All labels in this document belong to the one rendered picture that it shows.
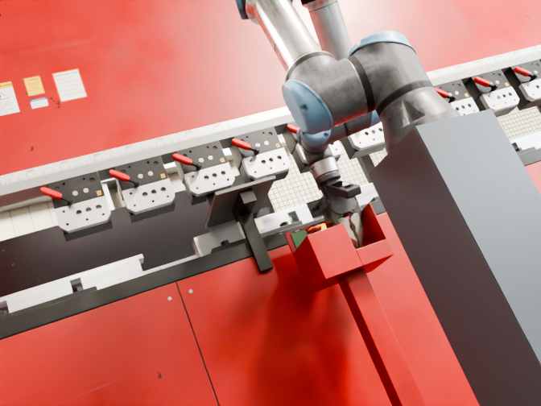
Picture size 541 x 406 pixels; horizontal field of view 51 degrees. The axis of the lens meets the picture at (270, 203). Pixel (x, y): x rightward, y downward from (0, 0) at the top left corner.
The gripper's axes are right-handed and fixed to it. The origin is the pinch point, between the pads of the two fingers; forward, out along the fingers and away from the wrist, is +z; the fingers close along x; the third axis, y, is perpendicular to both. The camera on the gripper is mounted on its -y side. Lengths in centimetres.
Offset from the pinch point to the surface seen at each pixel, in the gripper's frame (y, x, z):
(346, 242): -6.5, 6.0, -0.4
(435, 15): 38, -88, -80
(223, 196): 9.7, 27.9, -25.1
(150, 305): 18, 55, -4
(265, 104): 35, -4, -59
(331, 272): -7.0, 13.1, 5.5
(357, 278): -2.3, 5.0, 8.9
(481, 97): 35, -88, -40
